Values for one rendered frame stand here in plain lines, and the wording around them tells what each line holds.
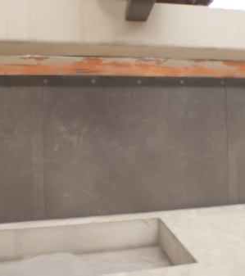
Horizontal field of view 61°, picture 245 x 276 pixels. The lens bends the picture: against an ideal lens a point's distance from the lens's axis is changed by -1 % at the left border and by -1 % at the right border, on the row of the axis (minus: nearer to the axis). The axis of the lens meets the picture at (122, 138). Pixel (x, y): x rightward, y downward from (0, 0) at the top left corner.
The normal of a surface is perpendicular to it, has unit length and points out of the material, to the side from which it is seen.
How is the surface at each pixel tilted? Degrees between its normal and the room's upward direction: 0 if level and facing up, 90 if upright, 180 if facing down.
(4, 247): 90
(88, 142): 90
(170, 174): 90
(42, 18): 90
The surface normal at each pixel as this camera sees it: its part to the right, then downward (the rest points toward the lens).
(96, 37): 0.14, -0.01
